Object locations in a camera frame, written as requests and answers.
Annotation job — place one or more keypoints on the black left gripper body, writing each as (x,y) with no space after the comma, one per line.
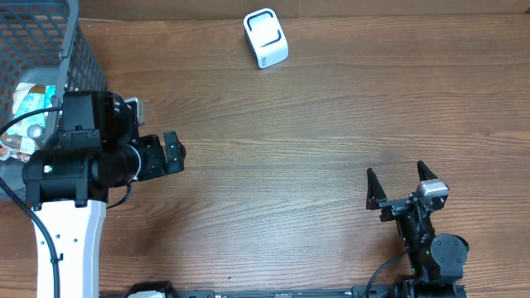
(151,161)

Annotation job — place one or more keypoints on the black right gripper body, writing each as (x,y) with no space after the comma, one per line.
(396,206)

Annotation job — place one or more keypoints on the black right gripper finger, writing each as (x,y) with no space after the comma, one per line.
(375,193)
(424,172)

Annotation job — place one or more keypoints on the teal tissue pack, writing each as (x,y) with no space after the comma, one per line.
(50,91)

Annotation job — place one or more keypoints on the teal wet wipes pack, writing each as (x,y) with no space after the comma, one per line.
(30,103)

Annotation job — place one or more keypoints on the beige brown snack bag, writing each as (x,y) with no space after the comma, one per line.
(14,146)

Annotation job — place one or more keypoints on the yellow drink bottle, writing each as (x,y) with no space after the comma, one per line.
(36,132)

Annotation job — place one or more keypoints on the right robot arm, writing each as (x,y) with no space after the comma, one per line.
(437,260)

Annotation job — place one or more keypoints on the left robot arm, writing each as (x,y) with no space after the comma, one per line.
(97,148)

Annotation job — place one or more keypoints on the white barcode scanner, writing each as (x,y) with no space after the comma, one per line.
(265,37)

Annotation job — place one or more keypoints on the dark grey plastic basket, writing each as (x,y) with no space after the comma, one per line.
(42,43)

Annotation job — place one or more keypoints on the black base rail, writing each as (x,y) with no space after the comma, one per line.
(165,289)

